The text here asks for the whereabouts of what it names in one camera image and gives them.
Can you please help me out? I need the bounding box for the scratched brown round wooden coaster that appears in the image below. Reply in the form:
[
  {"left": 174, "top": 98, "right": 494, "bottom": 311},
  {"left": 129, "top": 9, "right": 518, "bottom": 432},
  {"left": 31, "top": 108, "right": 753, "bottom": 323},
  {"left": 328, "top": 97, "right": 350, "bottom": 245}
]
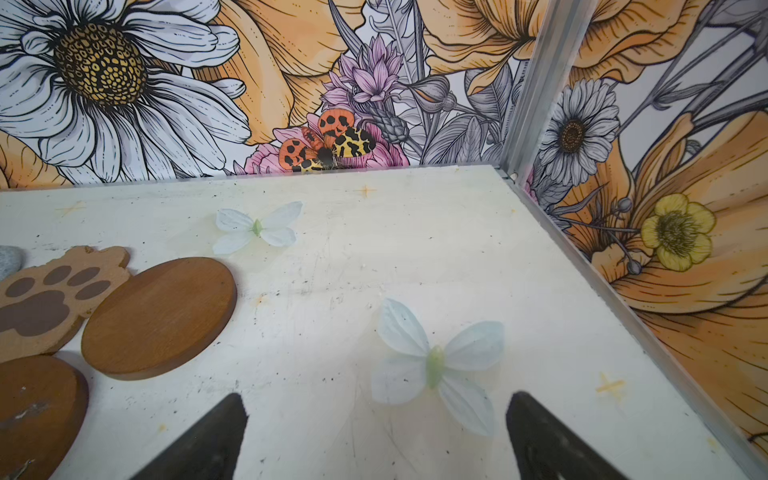
[{"left": 1, "top": 355, "right": 89, "bottom": 479}]

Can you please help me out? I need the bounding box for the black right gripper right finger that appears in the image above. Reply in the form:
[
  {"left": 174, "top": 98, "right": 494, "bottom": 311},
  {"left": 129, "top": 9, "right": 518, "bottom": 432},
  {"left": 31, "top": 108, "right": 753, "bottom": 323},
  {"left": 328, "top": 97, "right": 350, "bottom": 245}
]
[{"left": 505, "top": 391, "right": 626, "bottom": 480}]

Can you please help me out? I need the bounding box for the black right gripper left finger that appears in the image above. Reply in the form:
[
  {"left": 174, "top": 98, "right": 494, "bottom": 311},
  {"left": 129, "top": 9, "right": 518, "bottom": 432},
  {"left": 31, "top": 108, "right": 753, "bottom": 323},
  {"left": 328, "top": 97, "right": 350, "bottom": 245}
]
[{"left": 132, "top": 393, "right": 248, "bottom": 480}]

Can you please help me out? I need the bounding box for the grey woven round coaster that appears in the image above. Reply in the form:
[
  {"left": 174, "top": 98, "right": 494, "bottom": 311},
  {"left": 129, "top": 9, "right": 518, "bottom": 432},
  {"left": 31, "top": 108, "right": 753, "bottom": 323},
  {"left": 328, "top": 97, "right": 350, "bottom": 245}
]
[{"left": 0, "top": 245, "right": 24, "bottom": 281}]

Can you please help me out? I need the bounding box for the cork paw print coaster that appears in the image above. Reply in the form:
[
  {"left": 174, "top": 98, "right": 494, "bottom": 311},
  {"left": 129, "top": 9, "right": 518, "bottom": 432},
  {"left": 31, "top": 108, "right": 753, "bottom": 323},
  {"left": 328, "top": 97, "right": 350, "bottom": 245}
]
[{"left": 0, "top": 246, "right": 131, "bottom": 362}]

